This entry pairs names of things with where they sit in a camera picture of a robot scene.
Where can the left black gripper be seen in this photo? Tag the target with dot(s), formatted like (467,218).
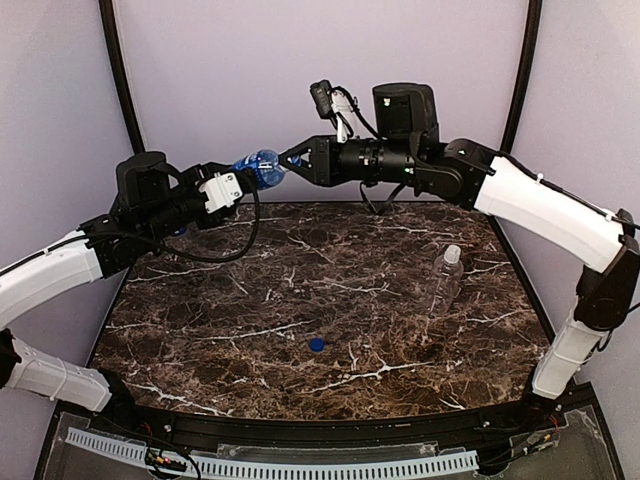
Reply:
(210,173)

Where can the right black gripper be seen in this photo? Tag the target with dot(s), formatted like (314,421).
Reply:
(323,161)

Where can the white cap blue label bottle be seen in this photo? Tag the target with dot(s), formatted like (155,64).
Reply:
(265,166)

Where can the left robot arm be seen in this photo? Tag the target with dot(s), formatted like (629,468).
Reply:
(98,249)

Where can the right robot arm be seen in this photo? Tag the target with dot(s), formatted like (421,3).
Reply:
(404,149)

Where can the clear unlabeled plastic bottle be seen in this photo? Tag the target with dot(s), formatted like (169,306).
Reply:
(446,275)

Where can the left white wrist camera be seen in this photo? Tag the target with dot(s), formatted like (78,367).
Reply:
(223,190)

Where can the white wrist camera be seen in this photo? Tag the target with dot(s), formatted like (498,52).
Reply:
(223,190)
(333,104)

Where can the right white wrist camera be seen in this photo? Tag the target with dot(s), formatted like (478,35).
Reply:
(333,104)

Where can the left black frame post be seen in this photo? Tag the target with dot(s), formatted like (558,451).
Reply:
(125,80)

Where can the black frame post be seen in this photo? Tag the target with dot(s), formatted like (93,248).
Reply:
(511,41)
(125,80)

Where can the right black frame post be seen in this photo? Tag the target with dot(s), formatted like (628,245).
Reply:
(511,41)

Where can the black front frame rail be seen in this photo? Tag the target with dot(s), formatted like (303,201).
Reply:
(192,432)

